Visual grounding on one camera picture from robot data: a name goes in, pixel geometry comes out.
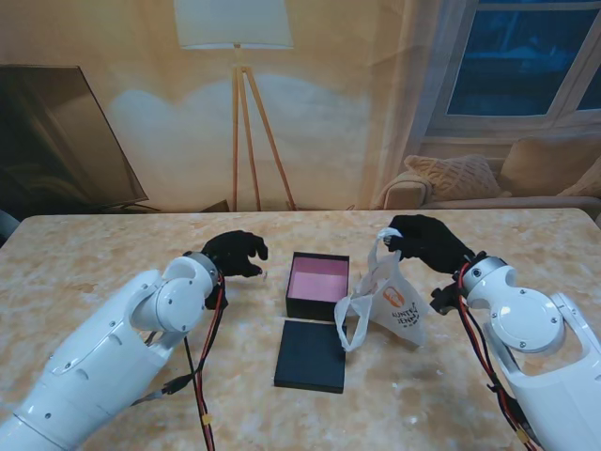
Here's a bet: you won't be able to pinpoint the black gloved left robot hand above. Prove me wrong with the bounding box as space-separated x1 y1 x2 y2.
202 229 270 279

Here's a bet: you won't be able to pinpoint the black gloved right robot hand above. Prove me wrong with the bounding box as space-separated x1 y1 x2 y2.
388 214 475 274

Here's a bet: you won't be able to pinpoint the white plastic bag orange logo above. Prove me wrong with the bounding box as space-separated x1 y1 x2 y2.
333 227 431 353

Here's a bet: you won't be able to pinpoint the black gift box pink inside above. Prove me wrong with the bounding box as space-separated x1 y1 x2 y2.
285 251 351 323

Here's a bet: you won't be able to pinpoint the black gift box lid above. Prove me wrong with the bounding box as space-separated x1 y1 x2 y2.
273 319 348 395

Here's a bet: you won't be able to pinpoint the dark grey chair edge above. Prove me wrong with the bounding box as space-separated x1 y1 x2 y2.
0 209 20 245

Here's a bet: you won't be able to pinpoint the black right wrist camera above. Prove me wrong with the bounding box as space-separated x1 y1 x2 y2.
430 284 461 315

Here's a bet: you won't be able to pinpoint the red black left arm cables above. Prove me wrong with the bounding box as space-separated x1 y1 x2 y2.
145 274 231 451

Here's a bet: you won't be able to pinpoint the red black arm cables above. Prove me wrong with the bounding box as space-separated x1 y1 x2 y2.
457 265 546 451
145 274 231 451

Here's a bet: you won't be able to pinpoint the red black right arm cables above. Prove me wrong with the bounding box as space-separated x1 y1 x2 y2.
457 265 546 451

